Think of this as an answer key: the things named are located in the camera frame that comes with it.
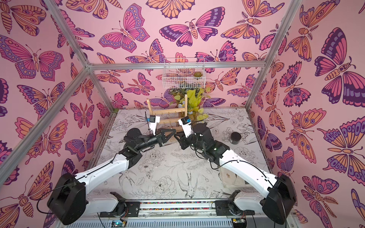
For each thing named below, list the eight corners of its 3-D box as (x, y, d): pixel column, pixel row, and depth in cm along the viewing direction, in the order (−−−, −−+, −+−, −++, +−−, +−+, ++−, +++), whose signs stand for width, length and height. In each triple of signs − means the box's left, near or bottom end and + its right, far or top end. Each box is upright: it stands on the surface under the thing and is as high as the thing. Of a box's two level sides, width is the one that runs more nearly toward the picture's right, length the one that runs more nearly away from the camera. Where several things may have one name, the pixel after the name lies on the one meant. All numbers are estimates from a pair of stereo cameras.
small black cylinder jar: (230, 144, 101) (232, 139, 96) (228, 136, 105) (230, 132, 100) (240, 144, 101) (242, 139, 96) (237, 136, 105) (240, 132, 100)
